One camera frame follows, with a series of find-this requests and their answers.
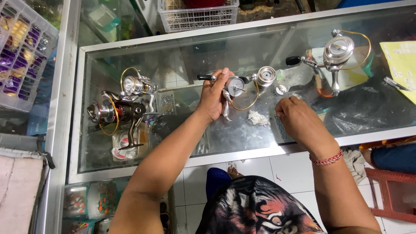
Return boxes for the glass display counter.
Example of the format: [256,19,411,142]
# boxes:
[67,0,416,186]

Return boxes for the white plastic basket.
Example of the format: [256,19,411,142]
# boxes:
[157,0,240,33]

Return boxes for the clear tray of lures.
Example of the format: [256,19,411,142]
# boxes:
[0,0,60,113]

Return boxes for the large silver fishing reel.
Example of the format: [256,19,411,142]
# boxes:
[286,29,372,98]

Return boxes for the aluminium glass side cabinet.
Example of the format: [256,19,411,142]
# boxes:
[34,0,82,234]

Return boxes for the clear box of colourful lures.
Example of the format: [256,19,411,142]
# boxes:
[63,185,89,219]
[87,180,120,220]

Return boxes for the blue trousers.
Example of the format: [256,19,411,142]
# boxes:
[205,167,233,203]

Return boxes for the dark brown fishing reel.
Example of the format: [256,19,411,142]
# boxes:
[87,90,153,151]

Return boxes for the person's foot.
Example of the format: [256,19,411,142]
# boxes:
[227,166,244,180]

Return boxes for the white tissue wad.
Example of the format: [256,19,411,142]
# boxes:
[248,109,271,127]

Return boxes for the beige cloth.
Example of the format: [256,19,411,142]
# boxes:
[342,148,368,186]

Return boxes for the person's right hand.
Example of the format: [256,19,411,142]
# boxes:
[275,96,339,157]

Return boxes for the person's left hand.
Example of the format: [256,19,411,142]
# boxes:
[196,68,234,123]

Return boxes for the red braided bracelet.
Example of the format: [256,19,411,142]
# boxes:
[309,149,344,166]

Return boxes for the tiger print shirt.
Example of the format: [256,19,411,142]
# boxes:
[195,175,327,234]

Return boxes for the clear plastic bag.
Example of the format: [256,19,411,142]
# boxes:
[278,63,314,93]

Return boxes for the silver pen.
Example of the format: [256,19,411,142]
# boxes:
[383,76,411,92]

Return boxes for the silver reel spool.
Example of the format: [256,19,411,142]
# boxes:
[256,66,277,89]

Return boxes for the red plastic stool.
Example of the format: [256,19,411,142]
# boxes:
[364,167,416,225]

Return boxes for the small silver fishing reel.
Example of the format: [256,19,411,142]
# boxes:
[120,67,159,113]

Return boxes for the pale pink board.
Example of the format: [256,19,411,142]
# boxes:
[0,148,45,234]

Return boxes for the yellow paper sheet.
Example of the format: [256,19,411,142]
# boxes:
[379,41,416,105]

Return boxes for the silver spoolless fishing reel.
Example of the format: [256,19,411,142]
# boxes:
[197,73,260,123]

